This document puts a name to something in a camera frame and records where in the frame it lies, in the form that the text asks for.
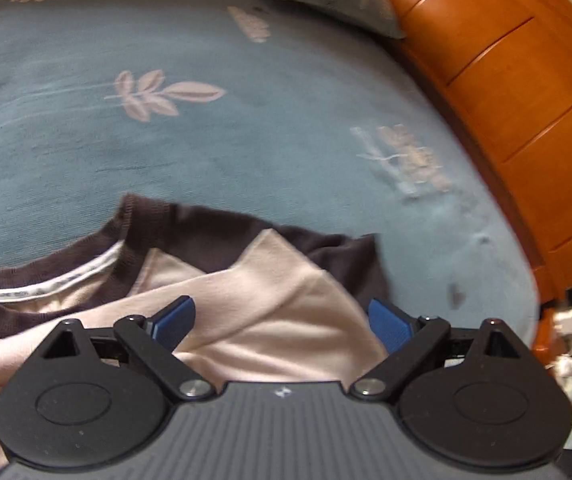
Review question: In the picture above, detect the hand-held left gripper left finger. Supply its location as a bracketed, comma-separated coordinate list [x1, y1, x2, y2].
[40, 296, 214, 401]

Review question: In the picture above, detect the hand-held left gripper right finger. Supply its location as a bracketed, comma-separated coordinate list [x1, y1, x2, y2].
[350, 298, 529, 401]

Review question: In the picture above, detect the beige and dark printed shirt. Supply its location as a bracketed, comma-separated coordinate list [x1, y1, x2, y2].
[0, 192, 391, 480]

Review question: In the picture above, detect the blue floral bed sheet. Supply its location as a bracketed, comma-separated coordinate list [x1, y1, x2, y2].
[0, 0, 539, 351]

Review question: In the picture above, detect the wooden headboard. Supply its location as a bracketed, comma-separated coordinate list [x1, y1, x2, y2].
[361, 0, 572, 356]

